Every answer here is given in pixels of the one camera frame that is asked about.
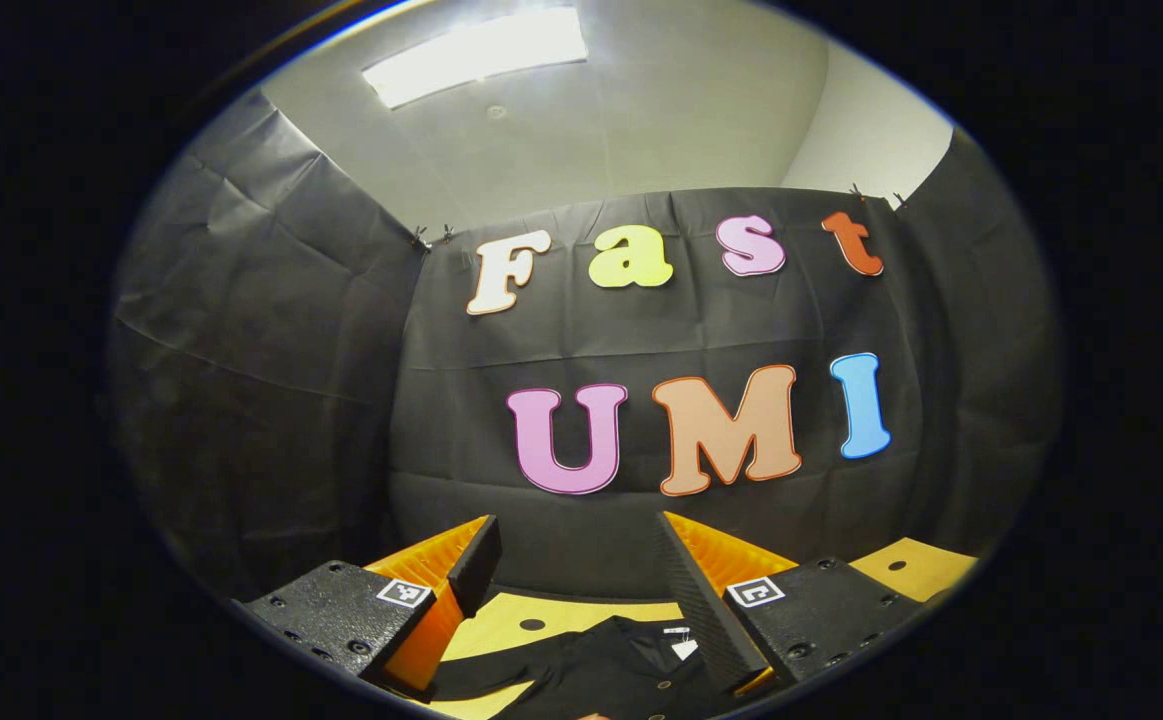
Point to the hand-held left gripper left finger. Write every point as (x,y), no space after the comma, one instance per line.
(476,560)

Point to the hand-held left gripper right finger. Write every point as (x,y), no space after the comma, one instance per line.
(686,590)

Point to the black button-up garment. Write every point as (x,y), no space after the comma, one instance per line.
(601,670)

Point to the black backdrop cloth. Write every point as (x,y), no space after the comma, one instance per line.
(481,340)

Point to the ceiling light panel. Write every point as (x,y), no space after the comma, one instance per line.
(476,55)

